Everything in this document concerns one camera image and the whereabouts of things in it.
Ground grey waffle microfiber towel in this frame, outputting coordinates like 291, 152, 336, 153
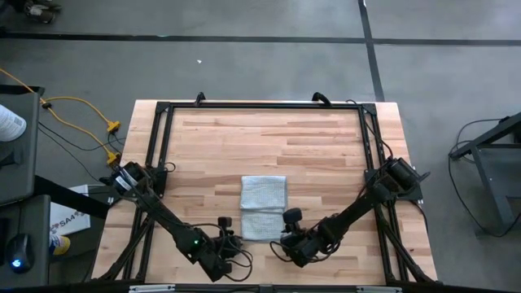
239, 174, 288, 242

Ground large black table clamp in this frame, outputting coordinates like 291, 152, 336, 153
311, 92, 333, 107

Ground white printed cardboard box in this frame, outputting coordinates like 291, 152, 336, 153
48, 184, 91, 237

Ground black diagonal bar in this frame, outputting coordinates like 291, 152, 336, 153
34, 174, 111, 220

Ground yellow white blue item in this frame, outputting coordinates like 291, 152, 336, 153
48, 234, 71, 256

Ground grey mouse desk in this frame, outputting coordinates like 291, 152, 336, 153
0, 194, 52, 291

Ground black computer mouse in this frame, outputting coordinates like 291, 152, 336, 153
6, 234, 36, 274

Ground black metal stand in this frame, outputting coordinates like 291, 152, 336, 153
449, 112, 521, 237

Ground grey cabinet top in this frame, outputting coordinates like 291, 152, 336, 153
0, 85, 42, 207

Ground white labelled bottle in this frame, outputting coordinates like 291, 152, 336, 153
0, 104, 28, 142

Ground person's dark shoe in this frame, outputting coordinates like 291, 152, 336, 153
24, 7, 57, 24
22, 0, 63, 12

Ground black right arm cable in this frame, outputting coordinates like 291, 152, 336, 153
269, 238, 339, 264

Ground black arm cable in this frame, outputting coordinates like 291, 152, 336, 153
269, 238, 339, 264
178, 221, 254, 282

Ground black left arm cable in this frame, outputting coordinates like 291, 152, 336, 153
178, 221, 254, 282

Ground silver edge bracket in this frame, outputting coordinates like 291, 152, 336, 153
128, 284, 176, 293
356, 286, 404, 293

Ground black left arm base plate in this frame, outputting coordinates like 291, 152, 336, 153
99, 164, 177, 204

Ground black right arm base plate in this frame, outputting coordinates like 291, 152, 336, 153
364, 168, 431, 203

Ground black aluminium table frame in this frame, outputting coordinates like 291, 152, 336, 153
91, 101, 439, 286

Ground black looped floor cable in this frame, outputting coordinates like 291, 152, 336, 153
447, 156, 521, 239

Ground thin black floor cable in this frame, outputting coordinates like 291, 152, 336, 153
38, 121, 125, 182

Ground black stand cable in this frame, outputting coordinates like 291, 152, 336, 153
454, 117, 506, 164

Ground yellow extension cable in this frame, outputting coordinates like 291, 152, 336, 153
0, 68, 122, 166
42, 96, 121, 133

